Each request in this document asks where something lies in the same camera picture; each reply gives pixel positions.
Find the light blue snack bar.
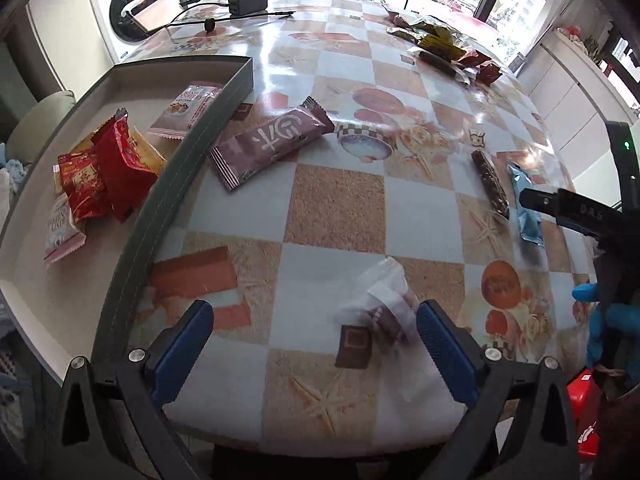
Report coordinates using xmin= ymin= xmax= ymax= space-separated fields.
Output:
xmin=506 ymin=162 xmax=547 ymax=247

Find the pink crispy cranberry snack packet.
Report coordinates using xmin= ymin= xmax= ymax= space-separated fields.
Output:
xmin=148 ymin=81 xmax=222 ymax=140

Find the blue gloved hand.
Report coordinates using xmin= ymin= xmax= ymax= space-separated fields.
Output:
xmin=572 ymin=283 xmax=640 ymax=380

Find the red plastic stool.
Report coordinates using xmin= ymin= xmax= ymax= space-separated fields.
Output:
xmin=566 ymin=368 xmax=601 ymax=464

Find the dark brown snack bar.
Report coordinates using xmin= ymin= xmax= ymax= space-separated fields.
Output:
xmin=471 ymin=150 xmax=510 ymax=220

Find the white cabinet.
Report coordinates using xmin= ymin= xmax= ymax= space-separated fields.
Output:
xmin=518 ymin=30 xmax=637 ymax=179

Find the clear plastic wrapper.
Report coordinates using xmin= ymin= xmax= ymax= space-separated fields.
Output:
xmin=334 ymin=257 xmax=419 ymax=346

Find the small pink packet in box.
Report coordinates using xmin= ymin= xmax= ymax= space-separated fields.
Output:
xmin=43 ymin=194 xmax=87 ymax=268

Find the red snack bag pile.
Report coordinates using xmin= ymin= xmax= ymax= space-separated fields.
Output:
xmin=457 ymin=49 xmax=502 ymax=86

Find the dark green storage box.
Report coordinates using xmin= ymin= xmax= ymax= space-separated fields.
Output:
xmin=1 ymin=55 xmax=254 ymax=382

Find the dark wrapped snack stick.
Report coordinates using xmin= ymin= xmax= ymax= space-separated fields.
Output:
xmin=418 ymin=50 xmax=465 ymax=81

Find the red snack packet in box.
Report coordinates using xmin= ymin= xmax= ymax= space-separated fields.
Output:
xmin=91 ymin=108 xmax=159 ymax=222

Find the green snack bag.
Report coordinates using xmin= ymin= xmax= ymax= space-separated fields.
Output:
xmin=386 ymin=14 xmax=466 ymax=62

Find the yellow snack packet in box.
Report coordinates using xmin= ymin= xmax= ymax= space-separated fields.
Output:
xmin=70 ymin=127 xmax=167 ymax=176

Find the mauve pink snack bar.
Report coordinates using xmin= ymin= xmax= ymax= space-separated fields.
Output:
xmin=209 ymin=96 xmax=335 ymax=192

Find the black power adapter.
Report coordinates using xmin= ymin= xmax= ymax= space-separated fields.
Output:
xmin=228 ymin=0 xmax=268 ymax=16

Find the black adapter cable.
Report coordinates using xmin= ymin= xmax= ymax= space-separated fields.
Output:
xmin=127 ymin=8 xmax=296 ymax=36

